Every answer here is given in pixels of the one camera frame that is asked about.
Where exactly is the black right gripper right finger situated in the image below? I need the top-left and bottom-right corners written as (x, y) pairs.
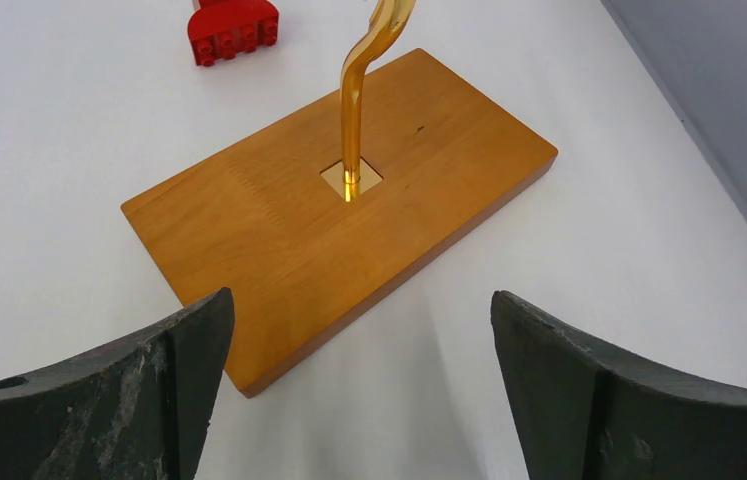
top-left (490, 291), bottom-right (747, 479)

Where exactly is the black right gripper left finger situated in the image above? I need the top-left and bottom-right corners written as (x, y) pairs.
top-left (0, 288), bottom-right (234, 479)

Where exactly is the red toy brick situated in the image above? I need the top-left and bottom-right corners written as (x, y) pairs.
top-left (187, 0), bottom-right (279, 67)

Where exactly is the gold wire glass rack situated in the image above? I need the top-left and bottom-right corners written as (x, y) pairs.
top-left (121, 1), bottom-right (558, 398)

